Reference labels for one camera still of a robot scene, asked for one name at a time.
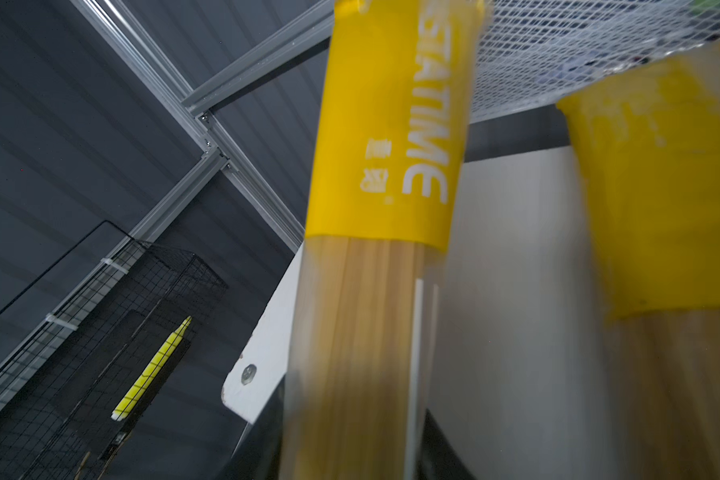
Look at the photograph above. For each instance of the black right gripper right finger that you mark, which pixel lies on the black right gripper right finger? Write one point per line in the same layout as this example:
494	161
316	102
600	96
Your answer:
438	460

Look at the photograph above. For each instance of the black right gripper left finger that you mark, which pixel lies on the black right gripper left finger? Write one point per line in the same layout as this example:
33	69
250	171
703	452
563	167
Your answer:
258	454

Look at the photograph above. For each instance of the yellow Pastatime bag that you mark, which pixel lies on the yellow Pastatime bag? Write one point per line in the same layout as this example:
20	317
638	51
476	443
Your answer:
647	143
391	141

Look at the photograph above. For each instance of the white two-tier shelf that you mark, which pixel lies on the white two-tier shelf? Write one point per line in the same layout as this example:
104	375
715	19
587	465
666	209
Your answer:
518	382

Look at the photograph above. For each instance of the yellow marker pen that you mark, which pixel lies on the yellow marker pen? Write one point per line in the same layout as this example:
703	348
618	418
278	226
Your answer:
150	372

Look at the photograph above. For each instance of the black wire basket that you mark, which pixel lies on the black wire basket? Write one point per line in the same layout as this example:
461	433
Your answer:
60	382

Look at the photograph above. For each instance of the white wire mesh basket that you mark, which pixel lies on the white wire mesh basket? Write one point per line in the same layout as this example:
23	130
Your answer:
536	52

